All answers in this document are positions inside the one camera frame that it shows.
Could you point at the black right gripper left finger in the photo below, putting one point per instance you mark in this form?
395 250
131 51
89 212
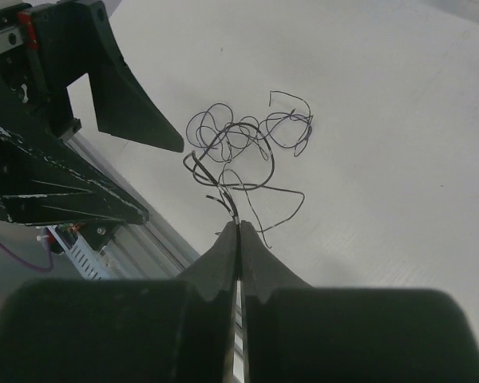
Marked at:
162 330

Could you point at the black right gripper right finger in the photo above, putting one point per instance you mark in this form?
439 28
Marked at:
294 332

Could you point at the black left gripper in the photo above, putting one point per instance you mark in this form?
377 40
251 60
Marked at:
43 50

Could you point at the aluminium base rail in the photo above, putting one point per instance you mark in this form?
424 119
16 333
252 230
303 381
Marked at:
154 250

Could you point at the white slotted cable duct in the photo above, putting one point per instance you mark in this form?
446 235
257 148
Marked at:
88 262

